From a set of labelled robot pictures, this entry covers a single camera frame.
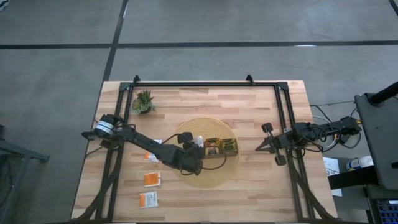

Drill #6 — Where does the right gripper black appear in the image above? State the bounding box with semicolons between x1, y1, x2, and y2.
254;122;294;167

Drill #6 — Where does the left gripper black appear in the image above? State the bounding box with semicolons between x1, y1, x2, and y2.
177;131;206;177

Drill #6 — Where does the brown wooden tea box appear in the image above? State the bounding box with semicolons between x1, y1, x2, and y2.
203;136;239;160

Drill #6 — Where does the round woven beige placemat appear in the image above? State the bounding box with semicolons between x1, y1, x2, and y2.
172;117;241;189

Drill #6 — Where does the white paper sheet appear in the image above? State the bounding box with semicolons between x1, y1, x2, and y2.
322;156;343;198

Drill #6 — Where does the potted green succulent plant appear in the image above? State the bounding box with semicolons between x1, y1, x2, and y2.
130;89;157;115

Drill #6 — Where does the white bottle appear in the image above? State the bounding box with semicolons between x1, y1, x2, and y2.
346;156;375;172

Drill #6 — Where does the black keyboard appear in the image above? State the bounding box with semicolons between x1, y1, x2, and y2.
368;198;398;224

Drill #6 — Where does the grey metal stand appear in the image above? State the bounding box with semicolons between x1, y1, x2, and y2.
0;124;50;224

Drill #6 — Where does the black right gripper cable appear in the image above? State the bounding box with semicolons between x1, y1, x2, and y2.
290;123;328;154

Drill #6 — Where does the white floor cable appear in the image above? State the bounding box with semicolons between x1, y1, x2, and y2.
312;114;338;149

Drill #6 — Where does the black aluminium table frame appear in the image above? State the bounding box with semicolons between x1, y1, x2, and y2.
70;80;338;224

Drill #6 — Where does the black floor cable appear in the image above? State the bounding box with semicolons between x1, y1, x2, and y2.
310;100;356;125

